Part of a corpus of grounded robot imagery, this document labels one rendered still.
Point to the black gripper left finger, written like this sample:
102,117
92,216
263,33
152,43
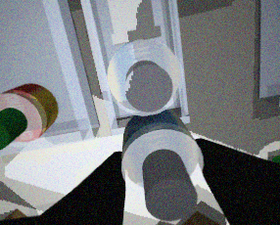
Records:
97,200

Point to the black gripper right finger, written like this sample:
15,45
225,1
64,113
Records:
246,187

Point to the pale grey flat bar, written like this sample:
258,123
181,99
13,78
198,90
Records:
123,120

